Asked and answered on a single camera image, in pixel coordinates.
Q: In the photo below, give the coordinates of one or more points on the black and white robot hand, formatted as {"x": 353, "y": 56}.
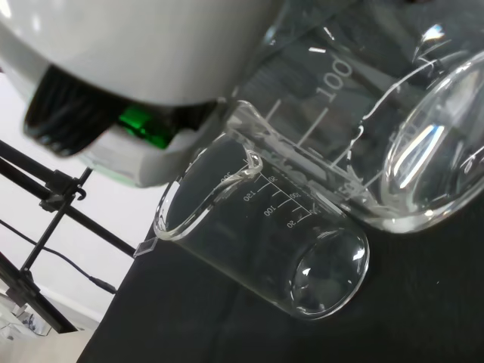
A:
{"x": 125, "y": 49}

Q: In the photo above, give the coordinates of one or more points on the black tripod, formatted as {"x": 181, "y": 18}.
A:
{"x": 23, "y": 167}

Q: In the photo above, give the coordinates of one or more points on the black bench cloth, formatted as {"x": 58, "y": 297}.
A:
{"x": 227, "y": 336}

